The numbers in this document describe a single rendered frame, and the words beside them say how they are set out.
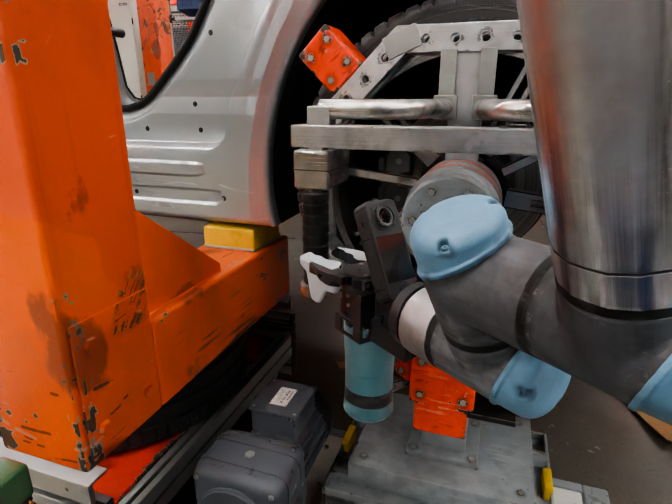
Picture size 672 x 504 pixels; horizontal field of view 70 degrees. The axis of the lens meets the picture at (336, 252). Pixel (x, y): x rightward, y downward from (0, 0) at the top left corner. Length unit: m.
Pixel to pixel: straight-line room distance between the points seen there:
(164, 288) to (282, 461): 0.37
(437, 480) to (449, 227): 0.87
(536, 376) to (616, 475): 1.28
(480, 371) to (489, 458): 0.83
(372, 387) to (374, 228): 0.37
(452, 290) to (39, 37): 0.52
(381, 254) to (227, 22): 0.70
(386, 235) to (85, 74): 0.42
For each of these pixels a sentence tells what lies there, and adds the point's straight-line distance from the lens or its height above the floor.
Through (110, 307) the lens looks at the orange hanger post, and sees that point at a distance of 0.73.
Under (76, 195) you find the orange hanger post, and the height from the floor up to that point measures 0.90.
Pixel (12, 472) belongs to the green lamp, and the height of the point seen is 0.66.
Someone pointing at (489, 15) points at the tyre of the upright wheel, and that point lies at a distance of 0.88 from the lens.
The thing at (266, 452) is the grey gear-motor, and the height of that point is 0.40.
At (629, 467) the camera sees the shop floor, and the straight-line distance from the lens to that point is 1.73.
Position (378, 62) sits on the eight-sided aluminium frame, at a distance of 0.82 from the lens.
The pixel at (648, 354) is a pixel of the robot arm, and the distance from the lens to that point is 0.29.
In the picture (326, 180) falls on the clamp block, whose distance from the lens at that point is 0.62.
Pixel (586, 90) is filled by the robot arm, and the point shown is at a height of 1.02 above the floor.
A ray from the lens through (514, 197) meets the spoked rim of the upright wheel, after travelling 0.91.
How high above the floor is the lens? 1.02
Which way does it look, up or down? 18 degrees down
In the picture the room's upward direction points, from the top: straight up
